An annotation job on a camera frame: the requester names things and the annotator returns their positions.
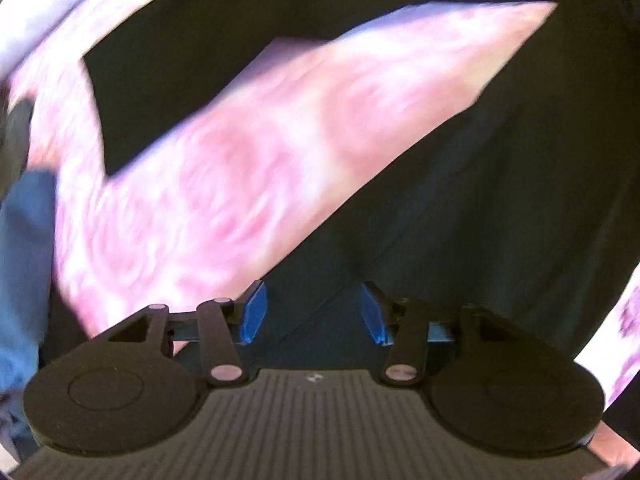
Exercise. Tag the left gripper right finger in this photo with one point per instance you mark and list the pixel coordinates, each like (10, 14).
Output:
(381, 314)

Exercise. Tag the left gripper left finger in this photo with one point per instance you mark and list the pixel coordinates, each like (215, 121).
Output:
(249, 310)

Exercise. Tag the black garment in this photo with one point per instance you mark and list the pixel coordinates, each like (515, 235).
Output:
(171, 56)

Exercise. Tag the pink rose bedsheet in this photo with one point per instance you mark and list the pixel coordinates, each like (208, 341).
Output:
(483, 154)

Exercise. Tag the blue denim garment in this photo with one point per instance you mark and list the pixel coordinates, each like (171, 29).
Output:
(27, 243)

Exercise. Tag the dark grey garment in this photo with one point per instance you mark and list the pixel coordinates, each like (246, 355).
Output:
(15, 141)

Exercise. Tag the striped lavender folded quilt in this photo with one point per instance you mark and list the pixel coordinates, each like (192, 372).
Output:
(75, 15)

